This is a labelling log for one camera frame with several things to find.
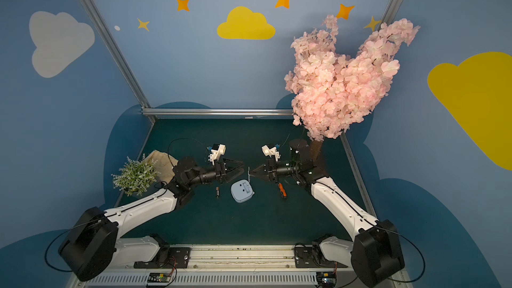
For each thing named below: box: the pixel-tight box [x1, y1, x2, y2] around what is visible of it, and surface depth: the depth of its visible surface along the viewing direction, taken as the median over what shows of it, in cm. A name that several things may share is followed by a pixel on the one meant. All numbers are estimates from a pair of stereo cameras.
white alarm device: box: [230, 179, 255, 204], surface depth 91 cm
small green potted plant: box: [110, 153, 161, 196], surface depth 79 cm
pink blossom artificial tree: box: [284, 14, 420, 142], surface depth 59 cm
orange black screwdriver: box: [277, 182, 288, 198], surface depth 92 cm
